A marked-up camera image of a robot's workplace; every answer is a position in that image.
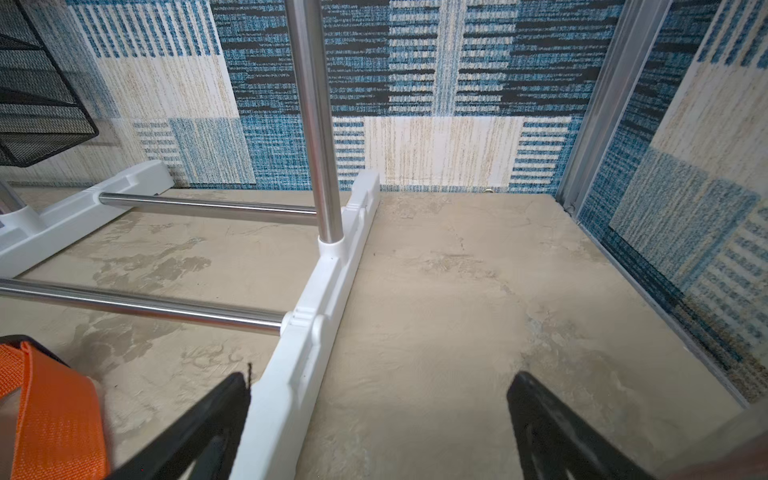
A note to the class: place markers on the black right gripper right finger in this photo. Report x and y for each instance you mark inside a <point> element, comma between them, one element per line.
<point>553,442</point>

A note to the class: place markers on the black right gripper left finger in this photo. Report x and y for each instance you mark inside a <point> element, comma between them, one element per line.
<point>203,442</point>

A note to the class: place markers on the white and steel clothes rack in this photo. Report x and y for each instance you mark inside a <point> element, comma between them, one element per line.
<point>222,200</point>

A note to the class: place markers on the orange waist bag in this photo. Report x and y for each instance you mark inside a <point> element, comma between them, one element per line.
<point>59,431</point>

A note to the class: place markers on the black mesh shelf rack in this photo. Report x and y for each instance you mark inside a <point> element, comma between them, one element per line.
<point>41,114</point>

